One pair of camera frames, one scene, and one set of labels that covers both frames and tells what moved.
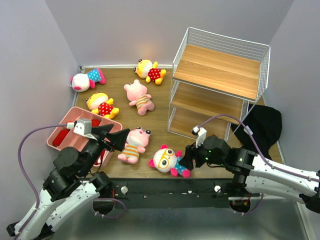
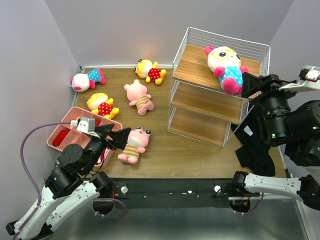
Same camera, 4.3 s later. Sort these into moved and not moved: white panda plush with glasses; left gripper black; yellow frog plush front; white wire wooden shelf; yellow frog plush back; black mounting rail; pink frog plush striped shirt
Moved: white panda plush with glasses
Not moved: left gripper black; yellow frog plush front; white wire wooden shelf; yellow frog plush back; pink frog plush striped shirt; black mounting rail
